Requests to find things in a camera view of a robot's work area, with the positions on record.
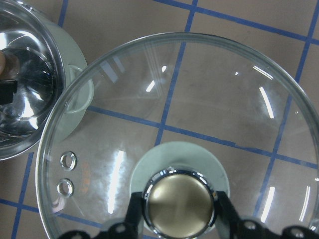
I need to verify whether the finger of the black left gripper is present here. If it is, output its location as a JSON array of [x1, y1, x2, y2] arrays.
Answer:
[[0, 80, 17, 105]]

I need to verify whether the glass pot lid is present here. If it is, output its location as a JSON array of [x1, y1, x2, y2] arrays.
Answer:
[[36, 33, 319, 239]]

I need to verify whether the pale green steel pot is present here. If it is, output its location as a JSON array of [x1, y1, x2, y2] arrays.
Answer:
[[0, 0, 87, 160]]

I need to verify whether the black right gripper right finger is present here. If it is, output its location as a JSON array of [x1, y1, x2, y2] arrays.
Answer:
[[214, 191, 243, 239]]

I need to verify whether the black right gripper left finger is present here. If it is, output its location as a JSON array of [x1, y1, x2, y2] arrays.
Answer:
[[124, 192, 144, 239]]

